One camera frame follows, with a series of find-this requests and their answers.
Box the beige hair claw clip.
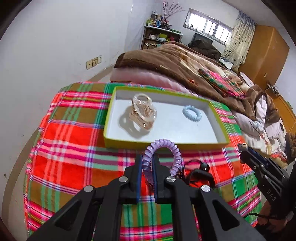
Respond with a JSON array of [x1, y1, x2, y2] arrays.
[[129, 93, 157, 131]]

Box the dried flower branches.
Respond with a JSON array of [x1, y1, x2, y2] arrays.
[[162, 0, 185, 23]]

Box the right hand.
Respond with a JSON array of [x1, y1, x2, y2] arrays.
[[257, 201, 288, 232]]

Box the yellow-green shallow box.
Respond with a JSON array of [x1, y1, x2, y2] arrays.
[[103, 86, 230, 151]]

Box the orange wooden wardrobe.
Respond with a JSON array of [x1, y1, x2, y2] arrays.
[[239, 25, 295, 133]]

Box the window with white frame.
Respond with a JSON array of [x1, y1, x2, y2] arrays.
[[184, 9, 232, 45]]

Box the wall power socket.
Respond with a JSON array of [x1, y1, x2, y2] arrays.
[[86, 55, 102, 70]]

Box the folded plaid cloth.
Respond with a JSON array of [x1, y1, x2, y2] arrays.
[[199, 69, 245, 99]]

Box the floral curtain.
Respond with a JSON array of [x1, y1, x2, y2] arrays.
[[221, 11, 256, 68]]

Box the brown fleece blanket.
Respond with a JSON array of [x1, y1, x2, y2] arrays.
[[114, 41, 280, 121]]

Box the dark wooden shelf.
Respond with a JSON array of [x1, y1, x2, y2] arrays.
[[140, 26, 183, 50]]

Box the light blue spiral hair tie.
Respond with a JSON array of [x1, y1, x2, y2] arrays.
[[182, 105, 203, 123]]

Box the black elastic teal bead tie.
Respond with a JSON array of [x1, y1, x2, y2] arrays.
[[183, 159, 210, 177]]

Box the purple spiral hair tie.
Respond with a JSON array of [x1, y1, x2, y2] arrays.
[[141, 138, 182, 186]]

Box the white floral quilt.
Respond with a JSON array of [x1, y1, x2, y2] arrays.
[[231, 71, 290, 163]]

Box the colourful plaid cloth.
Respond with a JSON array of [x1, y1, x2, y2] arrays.
[[23, 82, 261, 235]]

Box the dark clothes pile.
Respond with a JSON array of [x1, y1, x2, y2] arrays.
[[188, 39, 221, 62]]

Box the black smart wristband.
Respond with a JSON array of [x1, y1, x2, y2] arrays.
[[185, 169, 215, 189]]

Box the pink pillow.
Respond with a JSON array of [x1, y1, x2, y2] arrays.
[[110, 68, 188, 92]]

